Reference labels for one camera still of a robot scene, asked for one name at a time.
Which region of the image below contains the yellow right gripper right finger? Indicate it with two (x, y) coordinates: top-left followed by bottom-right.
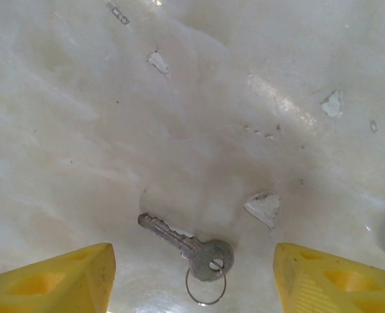
(273, 243), (385, 313)

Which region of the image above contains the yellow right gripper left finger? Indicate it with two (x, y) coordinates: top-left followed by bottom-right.
(0, 243), (117, 313)

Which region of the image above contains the silver key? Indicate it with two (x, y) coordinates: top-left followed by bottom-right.
(137, 213), (235, 282)

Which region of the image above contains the thin metal key ring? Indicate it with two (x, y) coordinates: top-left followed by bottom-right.
(185, 259), (226, 306)

